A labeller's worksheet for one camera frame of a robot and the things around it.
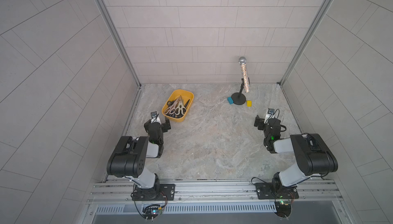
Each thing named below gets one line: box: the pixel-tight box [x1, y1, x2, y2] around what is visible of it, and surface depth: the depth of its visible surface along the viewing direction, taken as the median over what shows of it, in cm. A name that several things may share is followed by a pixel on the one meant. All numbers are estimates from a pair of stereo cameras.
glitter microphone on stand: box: [231, 56, 251, 106], surface depth 95 cm
